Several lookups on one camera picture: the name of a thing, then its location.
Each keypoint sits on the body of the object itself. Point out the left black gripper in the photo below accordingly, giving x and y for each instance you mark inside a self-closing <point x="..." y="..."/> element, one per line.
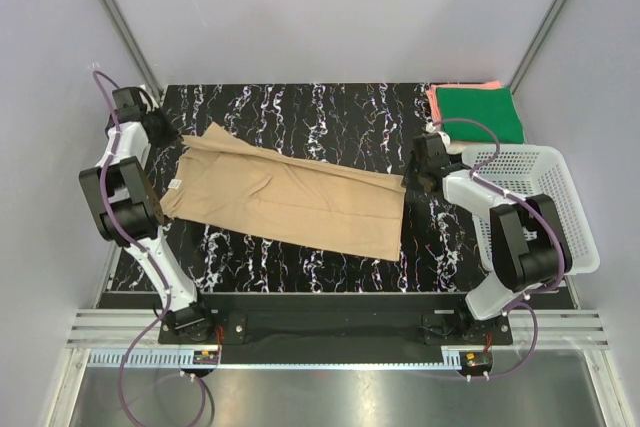
<point x="170" y="136"/>

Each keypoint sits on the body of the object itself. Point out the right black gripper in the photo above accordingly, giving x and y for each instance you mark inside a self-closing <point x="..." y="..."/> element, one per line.
<point x="407" y="179"/>

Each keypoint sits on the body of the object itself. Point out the beige t shirt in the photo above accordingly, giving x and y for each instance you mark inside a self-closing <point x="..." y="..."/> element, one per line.
<point x="226" y="182"/>

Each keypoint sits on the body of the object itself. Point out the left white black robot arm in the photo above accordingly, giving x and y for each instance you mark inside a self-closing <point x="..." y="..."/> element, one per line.
<point x="126" y="209"/>

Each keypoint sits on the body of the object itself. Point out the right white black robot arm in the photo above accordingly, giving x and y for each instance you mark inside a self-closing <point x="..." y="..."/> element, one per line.
<point x="529" y="249"/>

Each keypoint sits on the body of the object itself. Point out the cream folded t shirt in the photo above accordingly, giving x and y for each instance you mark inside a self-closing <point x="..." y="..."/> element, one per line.
<point x="458" y="147"/>

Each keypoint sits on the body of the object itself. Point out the pink folded t shirt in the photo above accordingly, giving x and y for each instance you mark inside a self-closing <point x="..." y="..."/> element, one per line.
<point x="435" y="111"/>

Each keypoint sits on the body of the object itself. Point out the green folded t shirt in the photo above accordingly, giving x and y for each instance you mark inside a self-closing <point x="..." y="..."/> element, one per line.
<point x="495" y="109"/>

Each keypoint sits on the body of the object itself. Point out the white plastic mesh basket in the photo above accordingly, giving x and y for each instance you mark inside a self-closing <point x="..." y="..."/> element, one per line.
<point x="529" y="170"/>

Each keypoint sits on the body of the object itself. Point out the right small circuit board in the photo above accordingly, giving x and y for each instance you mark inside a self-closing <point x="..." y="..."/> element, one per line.
<point x="478" y="359"/>

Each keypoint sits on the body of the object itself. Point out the small circuit board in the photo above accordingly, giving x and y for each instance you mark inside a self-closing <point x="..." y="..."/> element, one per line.
<point x="478" y="359"/>
<point x="207" y="357"/>

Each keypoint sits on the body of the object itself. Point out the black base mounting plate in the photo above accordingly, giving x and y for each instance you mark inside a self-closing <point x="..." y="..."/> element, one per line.
<point x="363" y="323"/>

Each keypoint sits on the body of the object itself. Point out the left small circuit board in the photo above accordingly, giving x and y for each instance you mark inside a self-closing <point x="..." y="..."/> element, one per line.
<point x="207" y="357"/>

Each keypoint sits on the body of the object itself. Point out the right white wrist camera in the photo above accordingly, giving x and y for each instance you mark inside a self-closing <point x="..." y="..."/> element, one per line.
<point x="432" y="128"/>

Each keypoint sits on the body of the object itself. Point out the left aluminium frame post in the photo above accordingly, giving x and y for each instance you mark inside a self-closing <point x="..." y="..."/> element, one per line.
<point x="132" y="47"/>

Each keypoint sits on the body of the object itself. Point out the aluminium frame post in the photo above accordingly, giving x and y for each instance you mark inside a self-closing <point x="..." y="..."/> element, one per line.
<point x="132" y="47"/>
<point x="537" y="42"/>

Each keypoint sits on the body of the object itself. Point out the grey slotted cable duct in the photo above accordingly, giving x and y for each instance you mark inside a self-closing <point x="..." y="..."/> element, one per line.
<point x="279" y="359"/>

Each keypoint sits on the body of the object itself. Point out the right aluminium frame post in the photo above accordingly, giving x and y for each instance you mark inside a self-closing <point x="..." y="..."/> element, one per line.
<point x="537" y="42"/>

